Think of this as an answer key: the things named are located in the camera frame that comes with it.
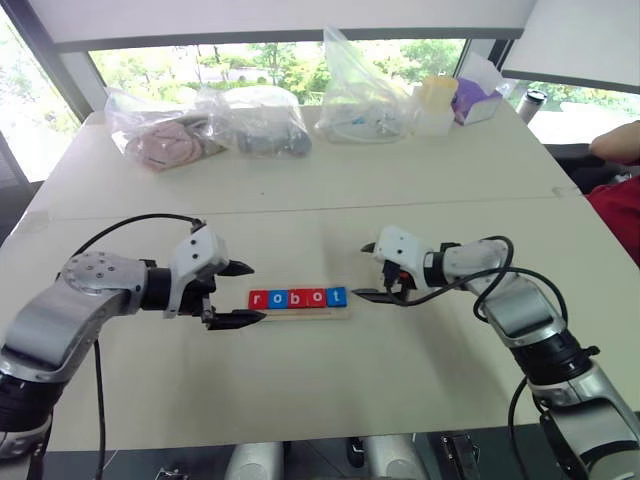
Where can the steel thermos bottle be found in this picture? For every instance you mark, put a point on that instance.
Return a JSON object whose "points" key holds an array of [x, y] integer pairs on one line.
{"points": [[530, 105]]}

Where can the black chair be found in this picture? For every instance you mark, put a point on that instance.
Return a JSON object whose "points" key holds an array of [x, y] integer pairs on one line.
{"points": [[575, 165]]}

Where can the person's red shirt torso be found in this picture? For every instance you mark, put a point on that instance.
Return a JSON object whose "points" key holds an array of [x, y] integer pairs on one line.
{"points": [[620, 215]]}

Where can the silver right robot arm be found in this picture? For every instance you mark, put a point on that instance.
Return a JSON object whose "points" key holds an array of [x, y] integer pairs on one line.
{"points": [[520, 305]]}

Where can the pale yellow plastic cup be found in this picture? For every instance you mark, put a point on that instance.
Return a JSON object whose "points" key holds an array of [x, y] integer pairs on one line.
{"points": [[439, 92]]}

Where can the blue letter tile o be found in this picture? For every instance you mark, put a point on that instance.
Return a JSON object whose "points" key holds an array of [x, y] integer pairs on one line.
{"points": [[278, 299]]}

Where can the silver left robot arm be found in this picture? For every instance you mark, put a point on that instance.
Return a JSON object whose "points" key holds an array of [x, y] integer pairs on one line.
{"points": [[75, 300]]}

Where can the white plastic container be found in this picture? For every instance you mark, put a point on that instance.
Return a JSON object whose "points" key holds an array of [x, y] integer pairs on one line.
{"points": [[431, 124]]}

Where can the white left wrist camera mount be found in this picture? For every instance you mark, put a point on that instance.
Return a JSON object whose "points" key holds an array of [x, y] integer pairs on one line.
{"points": [[197, 250]]}

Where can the red letter tile b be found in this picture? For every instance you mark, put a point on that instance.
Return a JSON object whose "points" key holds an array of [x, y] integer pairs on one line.
{"points": [[297, 299]]}

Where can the red letter tile o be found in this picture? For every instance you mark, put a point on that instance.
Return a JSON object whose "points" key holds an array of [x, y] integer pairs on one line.
{"points": [[316, 298]]}

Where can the person's bare forearm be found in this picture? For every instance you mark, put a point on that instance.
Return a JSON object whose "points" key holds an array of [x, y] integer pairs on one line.
{"points": [[617, 142]]}

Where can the plastic bag with grey items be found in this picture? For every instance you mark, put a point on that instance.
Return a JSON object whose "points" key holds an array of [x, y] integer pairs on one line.
{"points": [[267, 130]]}

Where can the red letter tile r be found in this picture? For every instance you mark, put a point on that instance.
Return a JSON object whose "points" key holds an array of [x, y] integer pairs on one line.
{"points": [[258, 300]]}

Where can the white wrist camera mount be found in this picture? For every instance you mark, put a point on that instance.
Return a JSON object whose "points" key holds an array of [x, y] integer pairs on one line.
{"points": [[197, 250], [400, 245]]}

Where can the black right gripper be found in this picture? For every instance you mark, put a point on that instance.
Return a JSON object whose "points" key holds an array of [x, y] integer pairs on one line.
{"points": [[400, 282]]}

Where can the small white roller blind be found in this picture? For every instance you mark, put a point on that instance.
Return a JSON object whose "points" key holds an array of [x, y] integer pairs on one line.
{"points": [[577, 40]]}

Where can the silver rounded robot leg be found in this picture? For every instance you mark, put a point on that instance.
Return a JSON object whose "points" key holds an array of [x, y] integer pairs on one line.
{"points": [[252, 462], [395, 457]]}

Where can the wooden letter tray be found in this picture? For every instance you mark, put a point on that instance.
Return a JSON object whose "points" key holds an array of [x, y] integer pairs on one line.
{"points": [[310, 316]]}

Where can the purple tissue box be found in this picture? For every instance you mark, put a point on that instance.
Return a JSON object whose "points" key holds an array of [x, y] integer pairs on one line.
{"points": [[472, 107]]}

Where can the wide white roller blind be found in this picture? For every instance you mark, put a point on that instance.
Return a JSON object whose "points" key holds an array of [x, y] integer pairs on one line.
{"points": [[250, 17]]}

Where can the tall clear plastic bag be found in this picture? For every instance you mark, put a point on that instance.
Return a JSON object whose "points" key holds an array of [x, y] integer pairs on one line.
{"points": [[357, 100]]}

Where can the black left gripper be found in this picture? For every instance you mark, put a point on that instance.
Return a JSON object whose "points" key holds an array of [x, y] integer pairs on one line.
{"points": [[200, 295]]}

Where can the black bracket under table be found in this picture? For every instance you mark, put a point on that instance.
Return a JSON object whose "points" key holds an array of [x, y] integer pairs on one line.
{"points": [[460, 457], [356, 452]]}

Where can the plastic bag with pink items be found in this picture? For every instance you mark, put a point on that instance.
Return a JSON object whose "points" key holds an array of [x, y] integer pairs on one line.
{"points": [[157, 135]]}

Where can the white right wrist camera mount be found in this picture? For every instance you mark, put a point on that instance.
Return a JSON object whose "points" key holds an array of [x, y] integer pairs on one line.
{"points": [[400, 245]]}

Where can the blue letter tile t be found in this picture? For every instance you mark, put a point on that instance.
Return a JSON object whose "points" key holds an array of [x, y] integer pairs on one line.
{"points": [[336, 297]]}

